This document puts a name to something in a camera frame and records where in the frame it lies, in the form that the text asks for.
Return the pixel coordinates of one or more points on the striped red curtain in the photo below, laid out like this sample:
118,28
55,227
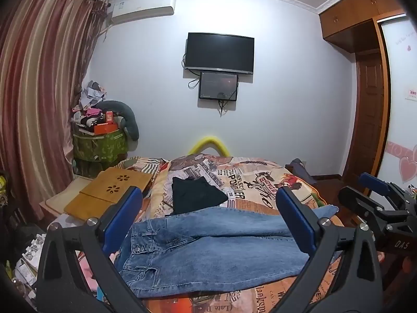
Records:
39,97

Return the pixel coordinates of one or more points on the grey long pillow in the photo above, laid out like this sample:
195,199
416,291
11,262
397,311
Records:
128,117

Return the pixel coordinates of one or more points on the pile of mixed clothes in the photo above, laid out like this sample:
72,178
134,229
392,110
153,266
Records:
88,104

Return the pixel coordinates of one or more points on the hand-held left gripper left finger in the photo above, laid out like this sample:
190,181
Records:
125,215

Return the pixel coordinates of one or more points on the blue denim pants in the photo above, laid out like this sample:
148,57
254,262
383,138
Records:
211,251

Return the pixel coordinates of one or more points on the white air conditioner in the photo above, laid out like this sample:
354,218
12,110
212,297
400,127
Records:
143,8

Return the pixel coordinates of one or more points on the small black wall monitor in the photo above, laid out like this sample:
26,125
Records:
217,84

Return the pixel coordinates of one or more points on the small red orange box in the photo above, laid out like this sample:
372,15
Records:
109,116

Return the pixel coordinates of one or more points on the pile of white packets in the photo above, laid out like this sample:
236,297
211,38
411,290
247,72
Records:
31,257

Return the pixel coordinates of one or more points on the beige cushioned bench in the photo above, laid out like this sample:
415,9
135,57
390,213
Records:
62,195

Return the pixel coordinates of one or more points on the black folded garment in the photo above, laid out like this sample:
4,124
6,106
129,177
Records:
195,195

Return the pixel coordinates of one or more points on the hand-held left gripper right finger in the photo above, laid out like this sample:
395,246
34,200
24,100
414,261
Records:
295,221

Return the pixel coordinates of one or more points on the dark blue cloth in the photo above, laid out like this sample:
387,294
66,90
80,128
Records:
298,168

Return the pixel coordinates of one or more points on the flat orange box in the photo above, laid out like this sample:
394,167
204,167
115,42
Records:
106,128

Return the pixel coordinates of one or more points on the small pink white sticker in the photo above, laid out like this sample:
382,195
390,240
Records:
412,93

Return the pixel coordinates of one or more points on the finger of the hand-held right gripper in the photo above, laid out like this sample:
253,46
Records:
358,202
374,184

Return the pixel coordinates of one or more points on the brown wooden door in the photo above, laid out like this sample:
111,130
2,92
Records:
369,114

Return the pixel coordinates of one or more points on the yellow foam tube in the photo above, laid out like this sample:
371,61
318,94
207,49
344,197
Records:
208,141

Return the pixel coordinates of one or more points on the wooden overhead cabinet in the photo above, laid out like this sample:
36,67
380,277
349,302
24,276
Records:
352,16

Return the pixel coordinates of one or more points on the black wall television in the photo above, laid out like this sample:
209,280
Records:
219,52

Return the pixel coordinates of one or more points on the bamboo lap desk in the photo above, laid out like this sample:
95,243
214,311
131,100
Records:
107,186

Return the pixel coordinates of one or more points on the green fabric storage box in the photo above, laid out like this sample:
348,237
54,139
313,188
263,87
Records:
97,146

